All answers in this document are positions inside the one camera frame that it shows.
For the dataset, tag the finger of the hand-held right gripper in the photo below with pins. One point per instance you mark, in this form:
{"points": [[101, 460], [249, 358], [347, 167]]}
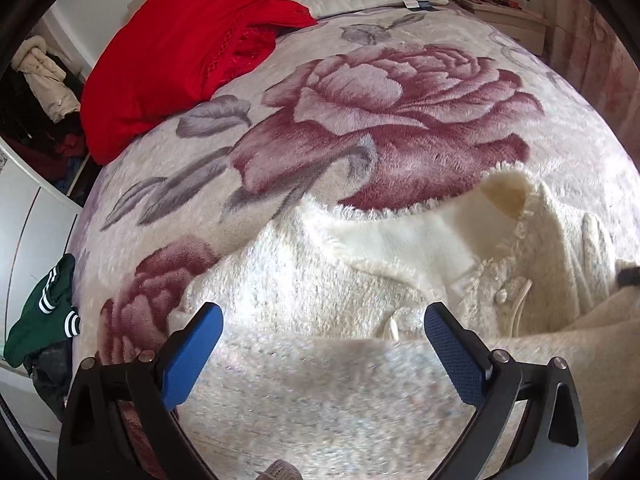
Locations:
{"points": [[631, 277]]}

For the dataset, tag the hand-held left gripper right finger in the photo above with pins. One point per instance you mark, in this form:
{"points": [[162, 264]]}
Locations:
{"points": [[452, 355]]}

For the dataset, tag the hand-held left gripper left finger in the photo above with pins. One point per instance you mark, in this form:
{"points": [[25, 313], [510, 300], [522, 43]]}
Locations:
{"points": [[192, 355]]}

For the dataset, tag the cream fuzzy coat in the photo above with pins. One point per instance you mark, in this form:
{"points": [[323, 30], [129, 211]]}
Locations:
{"points": [[350, 310]]}

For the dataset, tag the dark clothes pile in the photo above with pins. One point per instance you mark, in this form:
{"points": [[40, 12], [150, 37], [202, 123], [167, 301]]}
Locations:
{"points": [[50, 370]]}

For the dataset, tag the dark hanging clothes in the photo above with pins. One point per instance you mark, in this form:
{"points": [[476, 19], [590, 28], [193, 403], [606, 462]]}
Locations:
{"points": [[50, 155]]}

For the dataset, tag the pale knitted cloth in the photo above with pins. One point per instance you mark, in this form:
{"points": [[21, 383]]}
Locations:
{"points": [[282, 471]]}

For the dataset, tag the green white-striped garment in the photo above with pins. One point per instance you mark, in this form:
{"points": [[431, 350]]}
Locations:
{"points": [[42, 310]]}

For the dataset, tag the white wardrobe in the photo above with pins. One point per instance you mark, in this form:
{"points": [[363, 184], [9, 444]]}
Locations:
{"points": [[35, 240]]}

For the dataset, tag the pink curtain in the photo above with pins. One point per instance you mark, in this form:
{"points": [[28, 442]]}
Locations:
{"points": [[595, 55]]}

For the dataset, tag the floral plush blanket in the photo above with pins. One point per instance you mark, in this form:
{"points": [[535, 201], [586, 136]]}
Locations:
{"points": [[380, 125]]}

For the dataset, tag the pale wooden nightstand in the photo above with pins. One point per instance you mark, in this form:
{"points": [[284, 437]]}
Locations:
{"points": [[510, 20]]}

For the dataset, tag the red cloth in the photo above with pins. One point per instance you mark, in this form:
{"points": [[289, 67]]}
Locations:
{"points": [[185, 50]]}

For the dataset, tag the beige hanging jacket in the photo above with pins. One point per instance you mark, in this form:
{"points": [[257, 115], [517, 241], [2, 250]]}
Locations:
{"points": [[45, 80]]}

